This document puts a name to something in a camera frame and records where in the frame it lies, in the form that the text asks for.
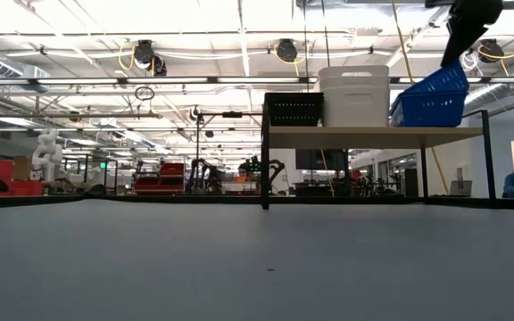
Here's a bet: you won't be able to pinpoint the yellow hanging cable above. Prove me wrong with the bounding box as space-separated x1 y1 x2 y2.
390 0 451 196

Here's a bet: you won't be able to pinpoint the wooden shelf with black legs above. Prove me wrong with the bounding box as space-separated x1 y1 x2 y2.
260 101 498 211

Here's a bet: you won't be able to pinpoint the white plastic basket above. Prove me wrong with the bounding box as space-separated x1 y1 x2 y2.
319 86 391 128

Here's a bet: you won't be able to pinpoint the black aluminium table frame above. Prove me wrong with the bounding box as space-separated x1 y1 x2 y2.
0 193 514 212

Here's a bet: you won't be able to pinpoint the blue plastic basket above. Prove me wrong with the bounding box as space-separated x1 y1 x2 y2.
389 59 470 111
390 91 468 128

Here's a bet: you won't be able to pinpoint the grey desktop device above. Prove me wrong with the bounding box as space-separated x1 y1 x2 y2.
449 166 474 198

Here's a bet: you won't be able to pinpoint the blue-grey table mat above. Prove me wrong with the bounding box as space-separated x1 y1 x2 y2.
0 198 514 321

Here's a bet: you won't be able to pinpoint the black hanging cable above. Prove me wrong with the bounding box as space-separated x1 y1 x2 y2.
320 0 330 68

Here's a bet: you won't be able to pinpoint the cardboard box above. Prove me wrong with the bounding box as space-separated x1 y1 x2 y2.
12 155 33 182

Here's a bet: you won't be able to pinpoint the red stacked crates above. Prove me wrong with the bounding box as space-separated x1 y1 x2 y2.
133 161 187 196

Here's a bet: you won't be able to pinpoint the dark wall screen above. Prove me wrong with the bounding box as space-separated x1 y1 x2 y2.
294 148 350 172

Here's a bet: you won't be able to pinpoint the black background robot arms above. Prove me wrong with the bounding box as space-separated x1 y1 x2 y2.
185 157 223 195

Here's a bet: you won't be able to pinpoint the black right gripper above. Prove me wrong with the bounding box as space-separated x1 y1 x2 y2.
439 0 506 69

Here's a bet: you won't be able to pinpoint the black perforated plastic basket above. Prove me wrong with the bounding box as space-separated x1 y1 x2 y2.
263 91 326 128

